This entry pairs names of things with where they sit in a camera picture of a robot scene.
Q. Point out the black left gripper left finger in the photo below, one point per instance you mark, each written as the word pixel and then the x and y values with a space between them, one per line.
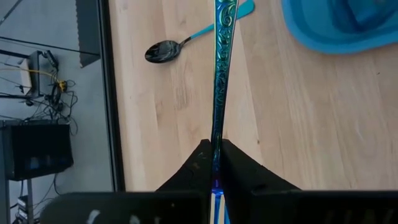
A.
pixel 140 208

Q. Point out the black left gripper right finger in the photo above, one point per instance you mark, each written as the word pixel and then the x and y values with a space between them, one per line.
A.
pixel 264 199

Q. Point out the blue plastic tray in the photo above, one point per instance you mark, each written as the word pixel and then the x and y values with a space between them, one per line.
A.
pixel 311 34

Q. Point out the black computer case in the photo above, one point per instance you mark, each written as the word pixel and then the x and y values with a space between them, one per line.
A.
pixel 37 149

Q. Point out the black power box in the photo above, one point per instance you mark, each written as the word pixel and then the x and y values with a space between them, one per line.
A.
pixel 35 74

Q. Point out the dark grey ribbed panel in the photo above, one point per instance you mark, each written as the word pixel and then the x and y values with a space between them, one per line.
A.
pixel 88 31

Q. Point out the thin black rod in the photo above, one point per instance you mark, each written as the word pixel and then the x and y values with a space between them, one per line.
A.
pixel 46 45

